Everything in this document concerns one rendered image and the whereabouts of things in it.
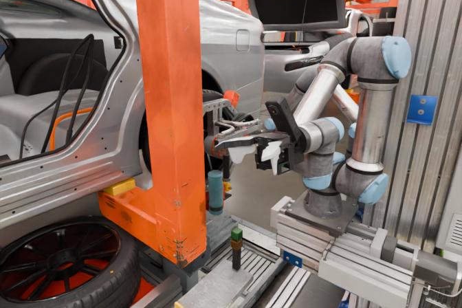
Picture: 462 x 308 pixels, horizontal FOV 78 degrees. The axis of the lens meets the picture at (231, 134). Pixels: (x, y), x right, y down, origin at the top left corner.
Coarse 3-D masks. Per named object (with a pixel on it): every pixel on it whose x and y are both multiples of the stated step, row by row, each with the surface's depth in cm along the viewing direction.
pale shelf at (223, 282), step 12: (228, 264) 134; (216, 276) 127; (228, 276) 127; (240, 276) 127; (252, 276) 127; (192, 288) 121; (204, 288) 121; (216, 288) 121; (228, 288) 121; (240, 288) 121; (180, 300) 115; (192, 300) 115; (204, 300) 115; (216, 300) 115; (228, 300) 115
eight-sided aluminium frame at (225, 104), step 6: (204, 102) 164; (210, 102) 167; (216, 102) 165; (222, 102) 169; (228, 102) 174; (204, 108) 157; (210, 108) 162; (216, 108) 166; (222, 108) 179; (228, 108) 175; (234, 108) 180; (228, 114) 183; (234, 114) 181; (240, 126) 189; (222, 168) 192
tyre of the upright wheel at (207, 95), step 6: (204, 90) 170; (210, 90) 174; (204, 96) 168; (210, 96) 172; (216, 96) 176; (222, 96) 181; (144, 126) 164; (144, 132) 163; (144, 138) 163; (144, 144) 163; (144, 150) 165; (144, 156) 166; (150, 156) 163; (144, 162) 169; (150, 162) 165; (150, 168) 169
